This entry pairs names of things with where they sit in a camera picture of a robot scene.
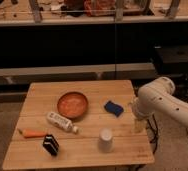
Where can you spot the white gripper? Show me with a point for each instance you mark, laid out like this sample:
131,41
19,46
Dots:
139,125

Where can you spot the white ceramic cup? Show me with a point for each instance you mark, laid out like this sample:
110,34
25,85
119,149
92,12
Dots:
105,140

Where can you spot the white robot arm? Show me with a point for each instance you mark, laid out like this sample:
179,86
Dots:
158,96

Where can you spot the black white eraser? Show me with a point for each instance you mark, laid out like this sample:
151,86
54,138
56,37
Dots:
51,145

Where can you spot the blue sponge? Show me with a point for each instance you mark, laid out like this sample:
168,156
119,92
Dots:
113,108

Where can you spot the orange bowl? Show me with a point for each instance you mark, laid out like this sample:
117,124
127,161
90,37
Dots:
72,105

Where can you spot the wooden folding table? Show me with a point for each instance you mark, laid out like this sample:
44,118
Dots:
81,149

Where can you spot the black box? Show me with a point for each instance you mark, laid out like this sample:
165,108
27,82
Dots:
171,59

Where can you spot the white plastic bottle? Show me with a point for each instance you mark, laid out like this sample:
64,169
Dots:
61,122

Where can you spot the long workbench shelf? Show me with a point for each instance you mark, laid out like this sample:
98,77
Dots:
85,12

